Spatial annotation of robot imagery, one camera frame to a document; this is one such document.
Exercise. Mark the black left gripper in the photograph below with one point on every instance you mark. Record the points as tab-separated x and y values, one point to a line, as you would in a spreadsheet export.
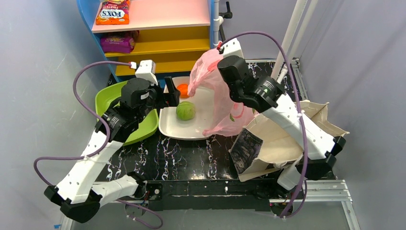
168	98

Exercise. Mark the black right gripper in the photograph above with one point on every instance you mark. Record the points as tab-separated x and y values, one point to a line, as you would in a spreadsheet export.
231	93

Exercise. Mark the orange toy fruit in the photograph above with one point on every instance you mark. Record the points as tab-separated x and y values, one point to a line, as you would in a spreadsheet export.
183	89

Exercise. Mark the green toy cabbage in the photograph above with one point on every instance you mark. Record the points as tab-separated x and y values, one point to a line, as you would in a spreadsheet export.
185	111

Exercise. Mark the pink plastic grocery bag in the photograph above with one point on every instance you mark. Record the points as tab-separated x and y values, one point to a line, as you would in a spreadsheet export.
228	117

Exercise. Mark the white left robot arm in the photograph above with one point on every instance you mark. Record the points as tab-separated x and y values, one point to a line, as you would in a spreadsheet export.
77	195

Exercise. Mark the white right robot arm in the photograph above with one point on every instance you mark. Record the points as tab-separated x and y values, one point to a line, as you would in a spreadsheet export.
320	140

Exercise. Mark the purple snack bag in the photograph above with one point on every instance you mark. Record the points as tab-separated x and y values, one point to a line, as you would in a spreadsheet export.
119	42

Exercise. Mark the beige canvas tote bag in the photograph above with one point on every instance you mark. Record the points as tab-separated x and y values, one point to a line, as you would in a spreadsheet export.
261	148

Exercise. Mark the orange Fox's candy bag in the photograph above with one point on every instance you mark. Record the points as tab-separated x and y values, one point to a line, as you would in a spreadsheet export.
113	12

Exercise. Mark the white rectangular tray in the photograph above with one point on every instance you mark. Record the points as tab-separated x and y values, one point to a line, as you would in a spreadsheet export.
171	126

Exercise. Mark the white pvc pipe stand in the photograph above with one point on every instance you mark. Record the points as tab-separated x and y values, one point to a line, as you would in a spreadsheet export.
216	32

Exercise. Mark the green plastic tray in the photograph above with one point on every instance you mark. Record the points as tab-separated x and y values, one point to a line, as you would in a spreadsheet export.
146	128

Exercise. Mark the colourful wooden shelf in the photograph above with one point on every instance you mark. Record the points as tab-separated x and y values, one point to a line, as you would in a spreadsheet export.
173	33

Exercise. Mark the white camera pole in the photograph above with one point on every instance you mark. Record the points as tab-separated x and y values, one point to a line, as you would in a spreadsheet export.
292	39

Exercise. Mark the aluminium base frame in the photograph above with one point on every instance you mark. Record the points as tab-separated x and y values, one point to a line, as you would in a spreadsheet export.
183	174

